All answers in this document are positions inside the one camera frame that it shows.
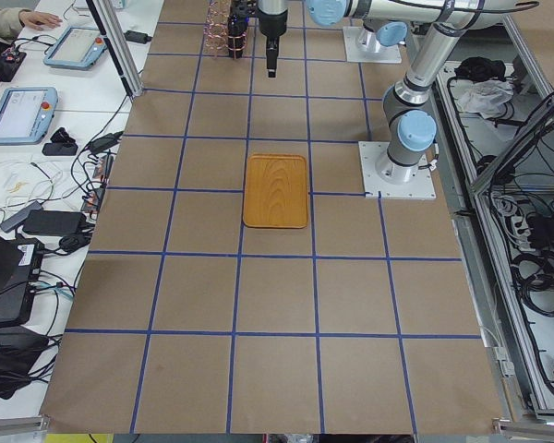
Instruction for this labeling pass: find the black power adapter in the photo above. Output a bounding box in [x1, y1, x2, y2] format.
[124, 30, 152, 44]

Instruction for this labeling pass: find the teach pendant upper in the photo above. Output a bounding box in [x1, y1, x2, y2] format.
[43, 27, 106, 70]

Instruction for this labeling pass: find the copper wire bottle basket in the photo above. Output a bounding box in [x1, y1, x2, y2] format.
[203, 1, 235, 58]

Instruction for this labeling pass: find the black small device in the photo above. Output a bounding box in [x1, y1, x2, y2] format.
[42, 127, 78, 156]

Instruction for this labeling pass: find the person hand on table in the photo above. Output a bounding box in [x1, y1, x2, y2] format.
[18, 10, 62, 31]

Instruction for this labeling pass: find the teach pendant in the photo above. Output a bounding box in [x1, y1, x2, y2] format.
[0, 87, 58, 146]
[43, 27, 106, 70]

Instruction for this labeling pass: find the aluminium frame post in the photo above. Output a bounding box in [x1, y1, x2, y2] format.
[87, 0, 143, 100]

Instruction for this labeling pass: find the black power brick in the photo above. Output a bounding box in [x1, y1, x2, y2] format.
[22, 210, 85, 236]

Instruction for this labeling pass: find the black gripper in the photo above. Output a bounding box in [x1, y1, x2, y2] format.
[257, 0, 288, 78]

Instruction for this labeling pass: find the white crumpled cloth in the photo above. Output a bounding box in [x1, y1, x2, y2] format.
[457, 80, 513, 118]

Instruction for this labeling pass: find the wooden orange tray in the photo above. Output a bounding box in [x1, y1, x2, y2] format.
[243, 153, 308, 229]

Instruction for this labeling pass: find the teach pendant lower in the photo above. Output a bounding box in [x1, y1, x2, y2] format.
[0, 87, 58, 146]

